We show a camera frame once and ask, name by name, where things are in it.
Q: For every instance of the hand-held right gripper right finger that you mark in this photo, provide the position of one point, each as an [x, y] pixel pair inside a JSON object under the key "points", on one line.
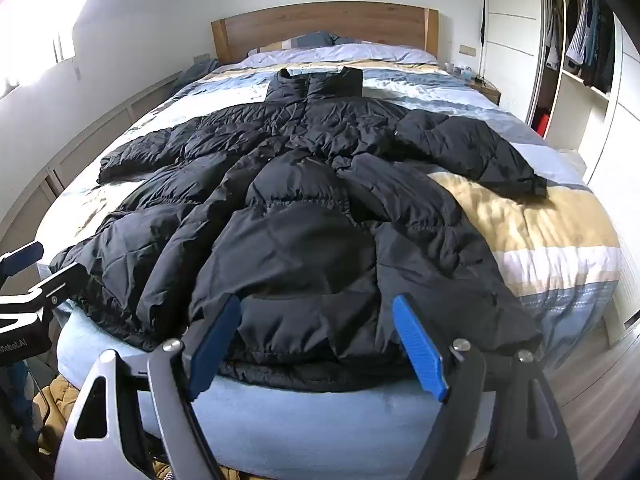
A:
{"points": [[419, 350]]}

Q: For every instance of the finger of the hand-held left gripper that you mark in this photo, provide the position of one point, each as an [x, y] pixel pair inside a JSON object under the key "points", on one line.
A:
{"points": [[62, 280], [22, 258]]}

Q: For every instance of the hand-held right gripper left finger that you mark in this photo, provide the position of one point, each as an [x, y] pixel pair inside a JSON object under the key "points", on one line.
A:
{"points": [[214, 345]]}

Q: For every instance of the black puffer jacket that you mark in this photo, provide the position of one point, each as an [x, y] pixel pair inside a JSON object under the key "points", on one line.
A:
{"points": [[300, 210]]}

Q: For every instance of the row of hanging clothes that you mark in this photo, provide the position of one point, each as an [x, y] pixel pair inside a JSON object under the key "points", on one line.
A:
{"points": [[590, 35]]}

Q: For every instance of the bed with striped duvet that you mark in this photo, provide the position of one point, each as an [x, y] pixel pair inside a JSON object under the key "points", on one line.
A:
{"points": [[550, 240]]}

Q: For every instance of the window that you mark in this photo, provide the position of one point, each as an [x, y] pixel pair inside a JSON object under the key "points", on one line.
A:
{"points": [[30, 62]]}

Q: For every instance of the blue folded blanket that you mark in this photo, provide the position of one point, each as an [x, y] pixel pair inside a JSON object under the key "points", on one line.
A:
{"points": [[195, 72]]}

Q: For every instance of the wooden nightstand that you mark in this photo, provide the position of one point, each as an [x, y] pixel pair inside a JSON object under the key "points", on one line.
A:
{"points": [[487, 92]]}

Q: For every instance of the small bottles and cups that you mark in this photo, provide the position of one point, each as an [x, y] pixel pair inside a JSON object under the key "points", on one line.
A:
{"points": [[462, 71]]}

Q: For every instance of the blue pillow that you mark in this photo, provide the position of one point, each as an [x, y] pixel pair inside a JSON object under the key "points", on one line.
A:
{"points": [[315, 39]]}

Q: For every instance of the wooden headboard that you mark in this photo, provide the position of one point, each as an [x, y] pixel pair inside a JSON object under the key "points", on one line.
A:
{"points": [[325, 20]]}

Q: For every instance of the white wardrobe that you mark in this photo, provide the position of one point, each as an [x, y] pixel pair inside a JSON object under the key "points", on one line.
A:
{"points": [[510, 10]]}

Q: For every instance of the low white wall cabinet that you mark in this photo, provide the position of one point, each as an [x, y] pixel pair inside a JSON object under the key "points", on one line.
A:
{"points": [[75, 150]]}

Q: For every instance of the beige wall switch plate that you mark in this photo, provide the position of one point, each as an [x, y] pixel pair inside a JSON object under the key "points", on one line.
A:
{"points": [[201, 57], [467, 50]]}

